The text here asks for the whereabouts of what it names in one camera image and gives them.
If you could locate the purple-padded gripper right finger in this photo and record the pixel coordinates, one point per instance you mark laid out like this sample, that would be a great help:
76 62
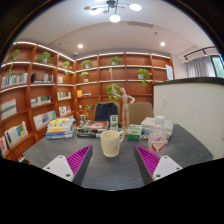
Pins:
152 166

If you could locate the grey window curtain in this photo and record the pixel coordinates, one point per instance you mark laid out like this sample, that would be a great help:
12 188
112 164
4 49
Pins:
200 67

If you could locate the clear plastic water bottle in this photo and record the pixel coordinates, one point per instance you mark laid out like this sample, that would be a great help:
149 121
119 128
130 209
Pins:
157 136

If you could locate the wooden artist mannequin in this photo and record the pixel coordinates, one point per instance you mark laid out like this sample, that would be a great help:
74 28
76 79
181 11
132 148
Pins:
126 99

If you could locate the green and white box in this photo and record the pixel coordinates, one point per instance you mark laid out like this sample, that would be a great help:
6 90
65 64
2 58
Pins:
134 132

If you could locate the white partition wall panel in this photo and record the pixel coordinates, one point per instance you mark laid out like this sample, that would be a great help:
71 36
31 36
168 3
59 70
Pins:
197 104

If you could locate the white ceramic mug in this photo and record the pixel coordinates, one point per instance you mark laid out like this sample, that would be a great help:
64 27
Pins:
110 142

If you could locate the potted green plant right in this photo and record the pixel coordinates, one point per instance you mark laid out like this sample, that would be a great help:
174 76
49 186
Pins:
144 76

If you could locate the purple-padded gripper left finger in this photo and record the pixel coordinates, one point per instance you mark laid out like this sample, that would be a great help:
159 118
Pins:
72 167

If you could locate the potted green plant centre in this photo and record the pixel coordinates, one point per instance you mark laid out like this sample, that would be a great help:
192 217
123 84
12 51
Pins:
112 91

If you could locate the dark blue office chair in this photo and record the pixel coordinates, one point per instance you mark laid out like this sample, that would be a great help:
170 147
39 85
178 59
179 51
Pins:
103 111

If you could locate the stack of colourful books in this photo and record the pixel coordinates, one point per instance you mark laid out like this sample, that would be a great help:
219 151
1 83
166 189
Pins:
60 128

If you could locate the beige chair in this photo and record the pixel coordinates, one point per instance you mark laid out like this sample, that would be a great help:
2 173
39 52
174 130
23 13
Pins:
138 111

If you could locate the wooden bookshelf wall unit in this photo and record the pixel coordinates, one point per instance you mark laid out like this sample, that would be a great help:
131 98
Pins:
37 82

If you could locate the small green white carton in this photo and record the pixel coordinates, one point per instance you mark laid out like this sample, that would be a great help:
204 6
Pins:
114 124

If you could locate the ceiling chandelier lamp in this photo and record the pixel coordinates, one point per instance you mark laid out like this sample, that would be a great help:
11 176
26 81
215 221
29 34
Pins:
106 6

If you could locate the dark books stack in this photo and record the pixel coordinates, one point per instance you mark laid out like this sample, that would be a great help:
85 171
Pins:
91 128

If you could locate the potted green plant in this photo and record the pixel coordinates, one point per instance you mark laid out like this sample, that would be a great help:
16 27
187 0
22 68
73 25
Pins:
144 76
112 91

